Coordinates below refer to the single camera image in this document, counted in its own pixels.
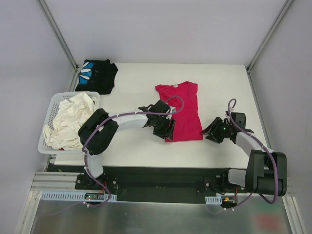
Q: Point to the white cable duct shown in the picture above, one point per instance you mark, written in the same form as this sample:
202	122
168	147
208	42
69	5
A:
73	196
213	200

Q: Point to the right aluminium frame post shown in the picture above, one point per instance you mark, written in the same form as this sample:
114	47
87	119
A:
270	33

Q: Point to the left aluminium frame post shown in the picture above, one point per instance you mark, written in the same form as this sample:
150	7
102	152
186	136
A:
57	32

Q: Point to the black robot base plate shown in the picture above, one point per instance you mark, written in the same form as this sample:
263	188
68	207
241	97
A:
161	185

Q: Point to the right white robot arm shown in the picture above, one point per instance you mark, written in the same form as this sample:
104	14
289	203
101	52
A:
266	172

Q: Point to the pink t shirt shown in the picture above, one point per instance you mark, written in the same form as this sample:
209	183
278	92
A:
187	122

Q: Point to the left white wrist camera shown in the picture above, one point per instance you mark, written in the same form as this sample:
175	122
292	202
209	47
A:
173	110

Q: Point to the black t shirt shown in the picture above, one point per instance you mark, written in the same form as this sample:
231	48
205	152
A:
97	76

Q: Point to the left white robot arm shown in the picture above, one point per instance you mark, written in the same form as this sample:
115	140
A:
98	131

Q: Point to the cream t shirt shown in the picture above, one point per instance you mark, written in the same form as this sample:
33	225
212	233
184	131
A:
72	114

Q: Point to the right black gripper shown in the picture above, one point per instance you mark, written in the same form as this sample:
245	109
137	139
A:
217	130

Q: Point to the right white cable duct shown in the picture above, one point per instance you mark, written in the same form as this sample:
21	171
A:
213	200

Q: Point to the white plastic laundry basket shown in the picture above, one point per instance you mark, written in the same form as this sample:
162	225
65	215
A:
52	112

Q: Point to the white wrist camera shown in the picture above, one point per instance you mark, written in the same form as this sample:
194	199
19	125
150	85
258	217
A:
173	110
227	116

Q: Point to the aluminium frame post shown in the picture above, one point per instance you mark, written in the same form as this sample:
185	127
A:
270	33
57	32

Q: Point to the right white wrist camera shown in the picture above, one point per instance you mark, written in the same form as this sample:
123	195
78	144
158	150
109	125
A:
227	116

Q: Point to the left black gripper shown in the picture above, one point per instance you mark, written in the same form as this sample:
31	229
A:
165	129

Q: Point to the left white cable duct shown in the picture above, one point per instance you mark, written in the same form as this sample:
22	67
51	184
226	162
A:
73	196

